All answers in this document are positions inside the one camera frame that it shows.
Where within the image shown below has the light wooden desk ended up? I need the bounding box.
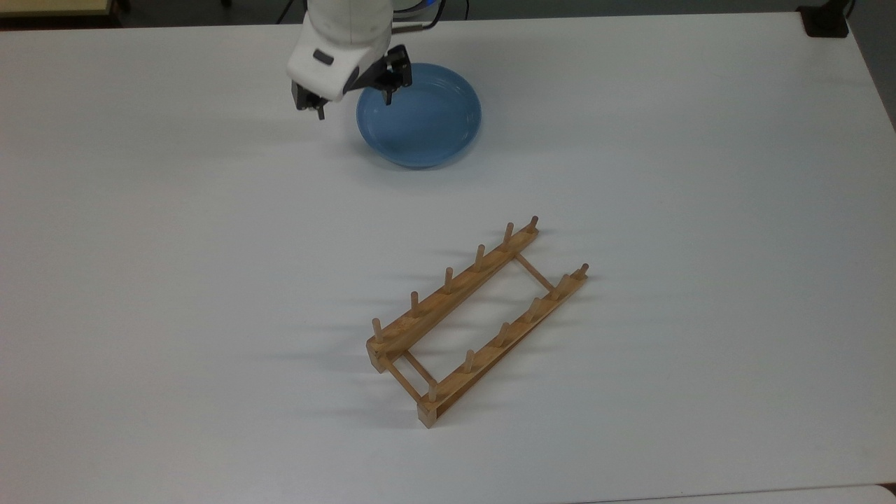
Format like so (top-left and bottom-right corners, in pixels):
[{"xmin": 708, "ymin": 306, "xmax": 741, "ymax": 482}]
[{"xmin": 0, "ymin": 0, "xmax": 117, "ymax": 19}]

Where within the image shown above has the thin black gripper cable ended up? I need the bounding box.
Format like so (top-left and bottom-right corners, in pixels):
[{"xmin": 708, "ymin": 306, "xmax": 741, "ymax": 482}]
[{"xmin": 389, "ymin": 0, "xmax": 450, "ymax": 36}]

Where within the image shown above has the wooden peg plate rack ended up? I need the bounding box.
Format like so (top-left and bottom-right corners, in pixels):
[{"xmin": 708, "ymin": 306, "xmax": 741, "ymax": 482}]
[{"xmin": 365, "ymin": 215, "xmax": 590, "ymax": 429}]

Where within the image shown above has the black table clamp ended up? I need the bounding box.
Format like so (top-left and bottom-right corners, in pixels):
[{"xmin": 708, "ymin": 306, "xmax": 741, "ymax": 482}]
[{"xmin": 797, "ymin": 0, "xmax": 852, "ymax": 39}]

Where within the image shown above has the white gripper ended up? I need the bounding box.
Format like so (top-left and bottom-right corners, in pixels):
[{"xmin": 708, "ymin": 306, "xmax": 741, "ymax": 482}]
[{"xmin": 286, "ymin": 31, "xmax": 414, "ymax": 121}]

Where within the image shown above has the blue round plate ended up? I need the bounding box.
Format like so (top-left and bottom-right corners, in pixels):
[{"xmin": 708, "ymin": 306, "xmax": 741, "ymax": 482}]
[{"xmin": 356, "ymin": 63, "xmax": 482, "ymax": 169}]

